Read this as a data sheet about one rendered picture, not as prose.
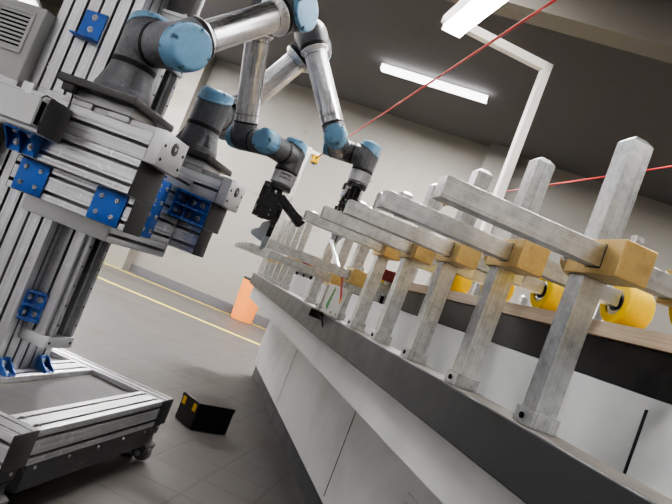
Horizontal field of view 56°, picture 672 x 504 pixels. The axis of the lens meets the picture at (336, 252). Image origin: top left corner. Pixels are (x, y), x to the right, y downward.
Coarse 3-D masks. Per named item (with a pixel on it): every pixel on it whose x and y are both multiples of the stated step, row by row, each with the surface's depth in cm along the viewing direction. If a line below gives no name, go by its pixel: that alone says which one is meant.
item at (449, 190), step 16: (448, 176) 78; (448, 192) 78; (464, 192) 79; (480, 192) 79; (464, 208) 80; (480, 208) 79; (496, 208) 80; (512, 208) 80; (496, 224) 82; (512, 224) 80; (528, 224) 81; (544, 224) 81; (528, 240) 84; (544, 240) 81; (560, 240) 82; (576, 240) 82; (592, 240) 83; (576, 256) 83; (592, 256) 83; (656, 272) 85; (656, 288) 85
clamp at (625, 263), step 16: (608, 240) 84; (624, 240) 80; (560, 256) 92; (608, 256) 82; (624, 256) 80; (640, 256) 81; (656, 256) 81; (576, 272) 88; (592, 272) 84; (608, 272) 81; (624, 272) 80; (640, 272) 81; (640, 288) 81
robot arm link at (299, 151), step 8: (296, 144) 198; (304, 144) 199; (296, 152) 197; (304, 152) 200; (288, 160) 196; (296, 160) 198; (280, 168) 198; (288, 168) 198; (296, 168) 199; (296, 176) 200
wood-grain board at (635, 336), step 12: (420, 288) 203; (456, 300) 174; (468, 300) 167; (504, 312) 147; (516, 312) 142; (528, 312) 137; (540, 312) 133; (552, 312) 129; (600, 324) 113; (612, 324) 110; (600, 336) 112; (612, 336) 109; (624, 336) 106; (636, 336) 104; (648, 336) 101; (660, 336) 99; (648, 348) 101; (660, 348) 98
